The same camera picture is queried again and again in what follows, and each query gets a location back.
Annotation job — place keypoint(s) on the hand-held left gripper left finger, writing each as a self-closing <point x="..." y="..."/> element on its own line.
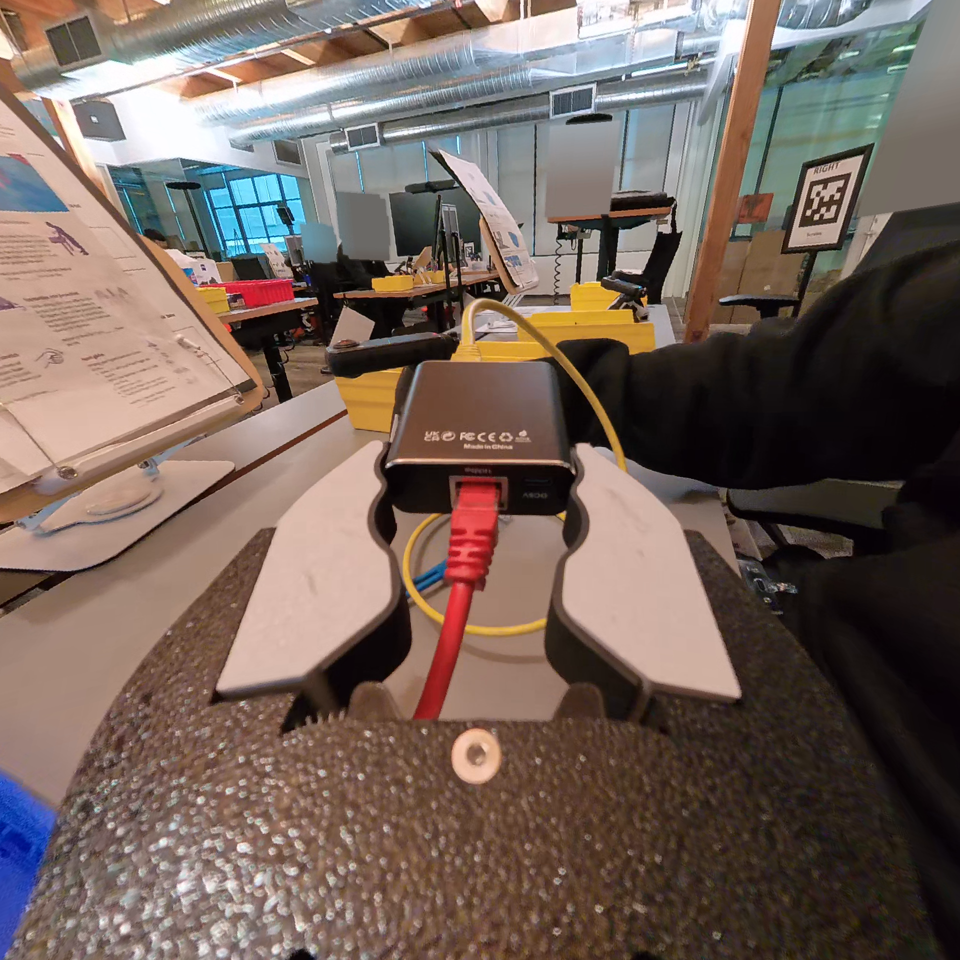
<point x="315" y="592"/>

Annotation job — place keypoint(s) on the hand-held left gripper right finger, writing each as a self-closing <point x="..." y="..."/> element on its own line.
<point x="637" y="592"/>

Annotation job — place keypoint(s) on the black network adapter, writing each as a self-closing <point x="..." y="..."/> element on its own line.
<point x="480" y="412"/>

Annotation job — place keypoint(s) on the blue plastic bin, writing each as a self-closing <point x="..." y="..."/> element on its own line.
<point x="22" y="847"/>

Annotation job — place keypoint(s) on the person's right forearm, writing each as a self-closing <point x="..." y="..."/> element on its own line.
<point x="750" y="390"/>

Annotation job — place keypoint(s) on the grey desk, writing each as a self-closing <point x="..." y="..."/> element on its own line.
<point x="285" y="420"/>
<point x="150" y="600"/>

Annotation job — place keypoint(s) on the pale grey panel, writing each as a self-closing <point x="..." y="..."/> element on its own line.
<point x="352" y="330"/>

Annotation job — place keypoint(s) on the black computer monitor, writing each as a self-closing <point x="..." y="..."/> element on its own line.
<point x="420" y="225"/>

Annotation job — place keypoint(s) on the wooden table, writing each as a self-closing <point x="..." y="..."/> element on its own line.
<point x="270" y="311"/>

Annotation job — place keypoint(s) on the red plastic bin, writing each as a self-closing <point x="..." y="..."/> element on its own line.
<point x="259" y="292"/>

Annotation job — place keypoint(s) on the wooden document stand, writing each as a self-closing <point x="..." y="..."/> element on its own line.
<point x="487" y="210"/>
<point x="195" y="435"/>

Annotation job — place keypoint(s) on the black office chair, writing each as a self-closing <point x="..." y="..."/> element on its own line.
<point x="810" y="521"/>

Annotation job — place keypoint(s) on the small yellow bin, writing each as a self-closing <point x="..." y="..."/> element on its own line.
<point x="211" y="300"/>

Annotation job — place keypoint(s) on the large window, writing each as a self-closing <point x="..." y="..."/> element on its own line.
<point x="255" y="210"/>

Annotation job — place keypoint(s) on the white cardboard box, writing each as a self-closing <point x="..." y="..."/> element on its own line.
<point x="199" y="270"/>

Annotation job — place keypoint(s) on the person's black clothing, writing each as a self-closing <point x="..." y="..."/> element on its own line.
<point x="900" y="712"/>

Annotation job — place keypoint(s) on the instruction sheet document stand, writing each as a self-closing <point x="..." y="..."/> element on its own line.
<point x="90" y="315"/>

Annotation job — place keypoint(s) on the black ceiling speaker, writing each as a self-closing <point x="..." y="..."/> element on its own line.
<point x="99" y="120"/>

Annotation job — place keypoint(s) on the black framed marker sign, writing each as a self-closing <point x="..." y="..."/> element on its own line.
<point x="825" y="199"/>

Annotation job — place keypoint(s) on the silver ventilation duct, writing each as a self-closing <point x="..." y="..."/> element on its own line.
<point x="450" y="82"/>
<point x="225" y="37"/>

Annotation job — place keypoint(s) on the wooden support post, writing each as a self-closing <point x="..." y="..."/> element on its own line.
<point x="739" y="150"/>

